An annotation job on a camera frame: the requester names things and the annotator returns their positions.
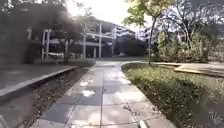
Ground gravel strip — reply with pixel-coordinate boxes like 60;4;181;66
17;67;90;128

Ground large dark tree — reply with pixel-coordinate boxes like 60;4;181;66
0;0;88;66

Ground wooden deck platform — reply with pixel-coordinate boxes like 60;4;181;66
150;61;224;78

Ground robot's own part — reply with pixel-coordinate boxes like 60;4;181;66
139;119;150;128

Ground bare branched trees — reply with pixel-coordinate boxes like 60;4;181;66
163;0;224;48

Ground concrete multi-storey building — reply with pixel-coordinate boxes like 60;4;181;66
26;15;151;60

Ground slim tree with yellow-green leaves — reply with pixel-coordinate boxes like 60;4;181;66
122;0;174;66

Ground low green ground plants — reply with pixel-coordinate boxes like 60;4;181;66
121;61;224;128

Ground grey paved terrace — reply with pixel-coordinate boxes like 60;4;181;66
0;63;75;90

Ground green bushes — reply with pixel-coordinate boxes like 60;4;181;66
153;30;224;64

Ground grey concrete kerb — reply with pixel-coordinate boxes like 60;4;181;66
0;65;80;98

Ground grey paving slab path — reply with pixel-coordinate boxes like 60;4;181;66
29;59;178;128

